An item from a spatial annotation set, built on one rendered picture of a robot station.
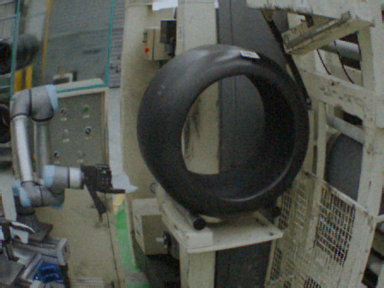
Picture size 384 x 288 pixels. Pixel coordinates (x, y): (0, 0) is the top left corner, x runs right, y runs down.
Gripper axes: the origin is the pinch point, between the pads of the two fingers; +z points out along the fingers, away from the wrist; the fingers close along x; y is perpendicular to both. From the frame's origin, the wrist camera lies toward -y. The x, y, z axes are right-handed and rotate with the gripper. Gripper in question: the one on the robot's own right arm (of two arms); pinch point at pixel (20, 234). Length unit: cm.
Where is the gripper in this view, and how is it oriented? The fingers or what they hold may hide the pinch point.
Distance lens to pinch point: 134.0
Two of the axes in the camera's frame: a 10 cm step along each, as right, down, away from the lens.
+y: -0.6, 9.9, 1.2
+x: -5.0, 0.7, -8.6
